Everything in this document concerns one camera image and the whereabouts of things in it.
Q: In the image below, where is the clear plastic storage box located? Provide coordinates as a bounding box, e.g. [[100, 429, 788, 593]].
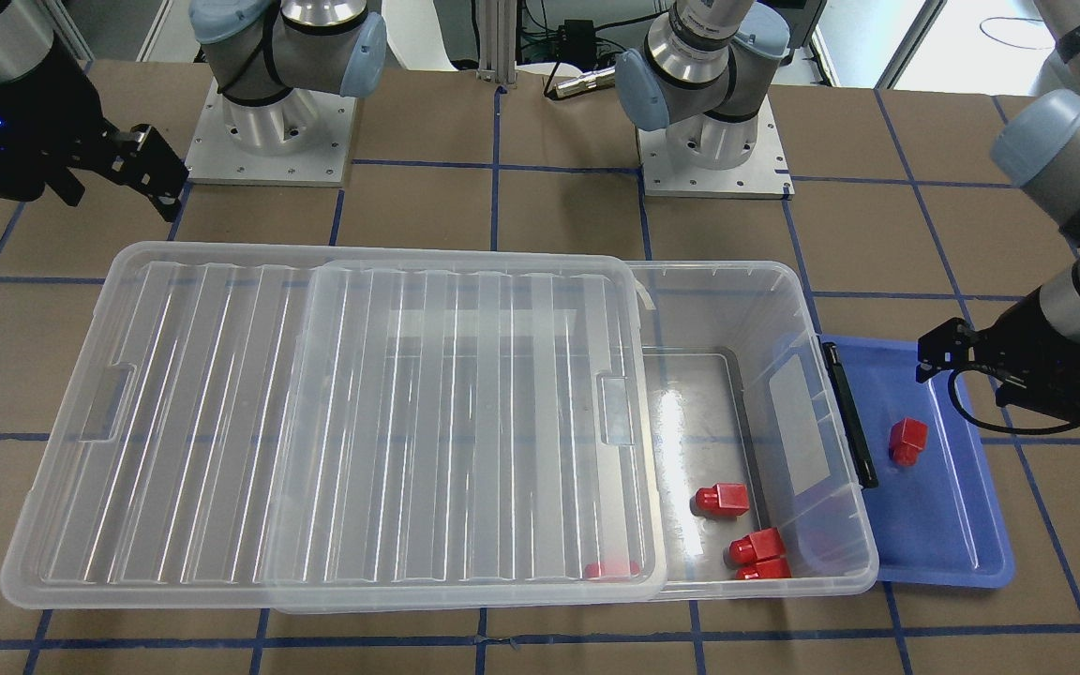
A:
[[259, 261, 880, 615]]

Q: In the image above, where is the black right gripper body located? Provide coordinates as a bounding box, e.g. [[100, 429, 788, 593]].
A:
[[0, 48, 119, 205]]

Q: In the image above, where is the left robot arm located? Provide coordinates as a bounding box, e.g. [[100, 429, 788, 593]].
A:
[[615, 1, 1080, 436]]

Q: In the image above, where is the clear plastic box lid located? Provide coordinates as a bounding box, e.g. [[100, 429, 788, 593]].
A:
[[0, 242, 669, 612]]

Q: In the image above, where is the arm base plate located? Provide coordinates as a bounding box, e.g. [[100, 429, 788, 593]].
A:
[[636, 98, 796, 200], [185, 82, 360, 188]]

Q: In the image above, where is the black box latch handle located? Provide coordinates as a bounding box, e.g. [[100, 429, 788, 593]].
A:
[[821, 340, 879, 488]]

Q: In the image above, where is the blue plastic tray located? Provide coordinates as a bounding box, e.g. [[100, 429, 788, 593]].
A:
[[819, 335, 1016, 589]]

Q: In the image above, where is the red block under lid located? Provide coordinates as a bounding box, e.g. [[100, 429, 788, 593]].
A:
[[583, 561, 642, 580]]

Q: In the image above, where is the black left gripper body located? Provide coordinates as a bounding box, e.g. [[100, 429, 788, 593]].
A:
[[914, 291, 1080, 423]]

